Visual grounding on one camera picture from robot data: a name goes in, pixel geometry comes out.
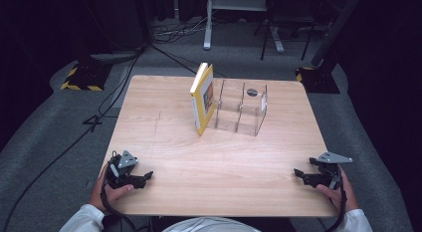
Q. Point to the clear acrylic book rack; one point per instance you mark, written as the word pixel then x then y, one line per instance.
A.
pixel 242 107

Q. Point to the black chair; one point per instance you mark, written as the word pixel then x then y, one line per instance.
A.
pixel 285 13

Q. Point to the person's white shirt torso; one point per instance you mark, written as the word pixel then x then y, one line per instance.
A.
pixel 212 226

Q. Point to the striped black stand base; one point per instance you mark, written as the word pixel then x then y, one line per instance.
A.
pixel 320 81
pixel 87 76

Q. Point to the person's right hand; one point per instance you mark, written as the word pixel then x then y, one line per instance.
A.
pixel 345 195

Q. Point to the white metal desk frame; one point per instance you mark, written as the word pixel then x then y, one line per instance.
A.
pixel 208 23

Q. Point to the dark slanted stand pole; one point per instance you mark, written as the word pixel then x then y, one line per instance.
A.
pixel 336 26

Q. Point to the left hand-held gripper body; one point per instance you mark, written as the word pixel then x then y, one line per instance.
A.
pixel 121 170

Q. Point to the person's left hand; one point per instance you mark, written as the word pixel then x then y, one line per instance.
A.
pixel 112 193

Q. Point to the yellow book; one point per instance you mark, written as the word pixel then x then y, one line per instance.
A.
pixel 203 102

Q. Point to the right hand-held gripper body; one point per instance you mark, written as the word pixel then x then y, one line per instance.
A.
pixel 328 172

